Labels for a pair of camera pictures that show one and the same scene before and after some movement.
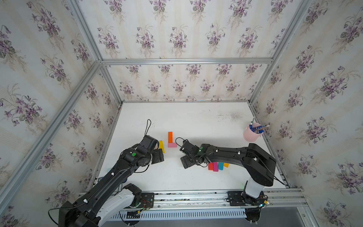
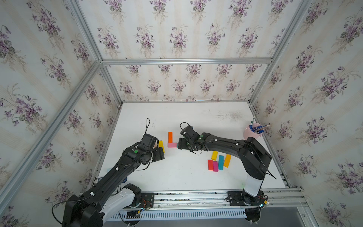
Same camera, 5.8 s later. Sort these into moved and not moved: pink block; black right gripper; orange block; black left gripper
Moved: black right gripper
Not moved: pink block; orange block; black left gripper
